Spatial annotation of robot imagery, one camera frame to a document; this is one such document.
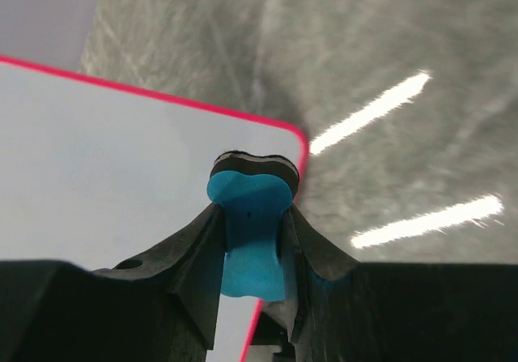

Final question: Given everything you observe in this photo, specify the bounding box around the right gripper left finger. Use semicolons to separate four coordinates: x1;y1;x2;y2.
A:
1;205;225;361

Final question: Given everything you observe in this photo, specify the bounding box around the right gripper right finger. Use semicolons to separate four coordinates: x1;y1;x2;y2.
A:
279;207;517;361

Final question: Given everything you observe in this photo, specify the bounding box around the blue whiteboard eraser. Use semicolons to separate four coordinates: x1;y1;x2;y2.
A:
206;151;299;301

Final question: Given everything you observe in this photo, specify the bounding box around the pink framed whiteboard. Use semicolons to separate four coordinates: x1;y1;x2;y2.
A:
1;59;308;361

